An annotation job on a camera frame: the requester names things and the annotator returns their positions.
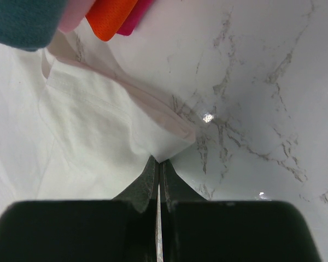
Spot folded grey-blue t-shirt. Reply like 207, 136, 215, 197
0, 0, 68, 52

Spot folded pink t-shirt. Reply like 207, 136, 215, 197
58, 0, 95, 33

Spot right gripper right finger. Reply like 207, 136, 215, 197
159, 161, 320, 261

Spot folded red-orange t-shirt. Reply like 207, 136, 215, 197
85, 0, 138, 41

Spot folded magenta garment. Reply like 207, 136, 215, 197
117, 0, 154, 36

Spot white t-shirt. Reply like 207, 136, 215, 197
0, 22, 196, 204

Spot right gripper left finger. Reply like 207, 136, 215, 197
0, 157, 158, 261

